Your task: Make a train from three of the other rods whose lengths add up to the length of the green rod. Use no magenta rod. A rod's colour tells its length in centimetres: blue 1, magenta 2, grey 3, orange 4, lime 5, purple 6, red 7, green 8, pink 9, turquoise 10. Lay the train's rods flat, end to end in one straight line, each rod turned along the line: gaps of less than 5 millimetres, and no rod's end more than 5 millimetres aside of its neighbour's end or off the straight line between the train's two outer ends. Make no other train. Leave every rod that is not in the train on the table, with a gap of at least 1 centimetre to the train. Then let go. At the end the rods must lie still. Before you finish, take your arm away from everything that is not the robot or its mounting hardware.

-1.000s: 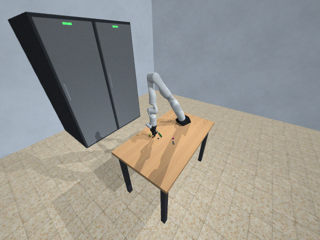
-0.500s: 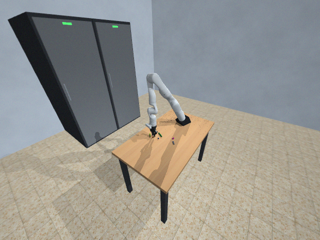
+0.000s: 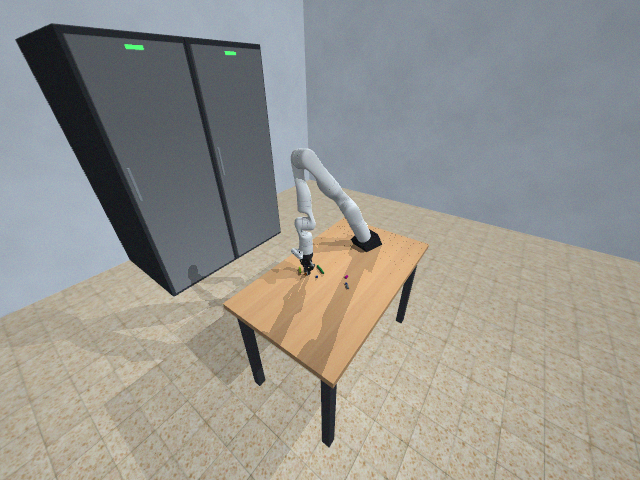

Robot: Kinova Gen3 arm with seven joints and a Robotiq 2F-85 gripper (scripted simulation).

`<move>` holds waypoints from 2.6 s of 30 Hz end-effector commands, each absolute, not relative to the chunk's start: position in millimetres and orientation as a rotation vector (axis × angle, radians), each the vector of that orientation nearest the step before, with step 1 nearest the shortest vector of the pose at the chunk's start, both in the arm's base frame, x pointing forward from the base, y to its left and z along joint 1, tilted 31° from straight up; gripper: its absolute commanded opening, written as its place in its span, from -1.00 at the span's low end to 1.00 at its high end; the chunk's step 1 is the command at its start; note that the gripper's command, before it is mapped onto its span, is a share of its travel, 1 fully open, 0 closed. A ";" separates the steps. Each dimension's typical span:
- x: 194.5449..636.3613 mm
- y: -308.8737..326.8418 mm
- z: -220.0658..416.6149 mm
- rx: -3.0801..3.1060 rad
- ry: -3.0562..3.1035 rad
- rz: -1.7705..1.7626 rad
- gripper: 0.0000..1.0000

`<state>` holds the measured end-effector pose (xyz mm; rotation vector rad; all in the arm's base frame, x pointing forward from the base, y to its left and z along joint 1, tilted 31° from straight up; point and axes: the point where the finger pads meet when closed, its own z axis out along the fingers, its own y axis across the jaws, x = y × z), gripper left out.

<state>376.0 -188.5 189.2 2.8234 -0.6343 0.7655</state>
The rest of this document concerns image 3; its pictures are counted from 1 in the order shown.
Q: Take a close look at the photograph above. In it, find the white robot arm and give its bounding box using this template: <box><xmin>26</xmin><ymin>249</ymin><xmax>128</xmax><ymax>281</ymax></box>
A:
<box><xmin>291</xmin><ymin>148</ymin><xmax>371</xmax><ymax>259</ymax></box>

